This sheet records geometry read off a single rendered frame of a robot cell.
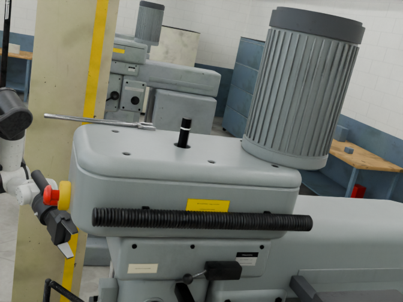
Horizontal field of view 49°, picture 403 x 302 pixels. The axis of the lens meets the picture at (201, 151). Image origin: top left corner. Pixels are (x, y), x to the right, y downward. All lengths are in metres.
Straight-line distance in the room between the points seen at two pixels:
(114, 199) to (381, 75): 6.14
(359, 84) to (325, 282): 6.06
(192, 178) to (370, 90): 6.12
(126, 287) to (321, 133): 0.53
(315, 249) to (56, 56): 1.91
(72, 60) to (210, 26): 8.05
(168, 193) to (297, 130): 0.31
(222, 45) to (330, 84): 9.73
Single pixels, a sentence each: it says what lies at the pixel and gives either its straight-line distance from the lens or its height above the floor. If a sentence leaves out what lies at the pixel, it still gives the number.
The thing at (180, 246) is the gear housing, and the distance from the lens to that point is 0.91.
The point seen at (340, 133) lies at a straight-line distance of 6.72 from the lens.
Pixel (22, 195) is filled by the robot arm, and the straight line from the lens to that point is 1.52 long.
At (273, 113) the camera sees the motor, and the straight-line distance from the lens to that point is 0.95.
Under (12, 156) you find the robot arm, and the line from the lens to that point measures 1.73.
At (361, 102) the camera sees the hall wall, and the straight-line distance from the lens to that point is 6.98.
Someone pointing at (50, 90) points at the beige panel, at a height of 1.62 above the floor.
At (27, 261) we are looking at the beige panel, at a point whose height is 0.52.
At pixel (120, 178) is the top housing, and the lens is 0.80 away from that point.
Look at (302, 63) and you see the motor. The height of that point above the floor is 2.11.
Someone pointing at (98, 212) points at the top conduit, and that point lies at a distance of 0.79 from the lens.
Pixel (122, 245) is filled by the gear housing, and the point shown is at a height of 1.71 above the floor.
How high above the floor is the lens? 2.15
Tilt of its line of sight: 16 degrees down
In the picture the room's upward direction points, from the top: 12 degrees clockwise
